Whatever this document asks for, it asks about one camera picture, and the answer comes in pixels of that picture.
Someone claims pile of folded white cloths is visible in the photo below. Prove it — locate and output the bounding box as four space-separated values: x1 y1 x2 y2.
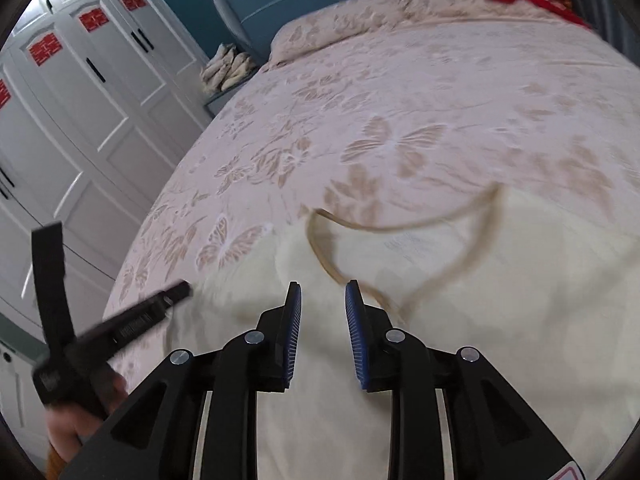
200 42 258 93

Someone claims white panelled wardrobe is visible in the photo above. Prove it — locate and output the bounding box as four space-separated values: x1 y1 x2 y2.
0 0 213 461

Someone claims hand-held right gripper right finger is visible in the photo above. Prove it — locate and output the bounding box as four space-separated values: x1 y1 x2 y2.
345 279 588 480

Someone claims grey nightstand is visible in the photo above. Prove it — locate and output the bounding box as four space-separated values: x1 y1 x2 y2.
202 89 237 122

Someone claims bed with pink floral cover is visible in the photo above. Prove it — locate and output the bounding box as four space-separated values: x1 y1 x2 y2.
102 0 640 480

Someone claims grey-blue curtain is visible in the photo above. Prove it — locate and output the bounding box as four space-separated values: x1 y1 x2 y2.
570 0 640 63

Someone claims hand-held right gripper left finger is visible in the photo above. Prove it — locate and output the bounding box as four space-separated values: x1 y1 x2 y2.
60 280 303 480

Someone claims cream quilt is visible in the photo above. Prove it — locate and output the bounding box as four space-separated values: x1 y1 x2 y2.
165 182 640 480

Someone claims person's left hand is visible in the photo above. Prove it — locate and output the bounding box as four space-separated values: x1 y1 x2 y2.
46 372 128 461

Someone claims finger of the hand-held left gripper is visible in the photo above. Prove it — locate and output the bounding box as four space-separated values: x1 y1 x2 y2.
75 281 193 361
31 221 73 356

